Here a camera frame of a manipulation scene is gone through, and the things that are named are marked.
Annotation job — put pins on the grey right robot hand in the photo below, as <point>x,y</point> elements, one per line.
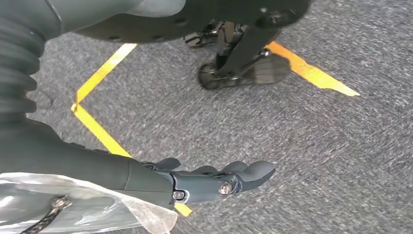
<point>80,161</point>

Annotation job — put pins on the clear plastic cover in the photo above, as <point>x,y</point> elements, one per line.
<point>96,210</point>

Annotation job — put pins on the yellow floor tape outline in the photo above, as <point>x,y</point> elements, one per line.
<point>96,130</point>

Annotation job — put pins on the grey robot body shell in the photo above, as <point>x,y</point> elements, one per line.
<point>129,9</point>

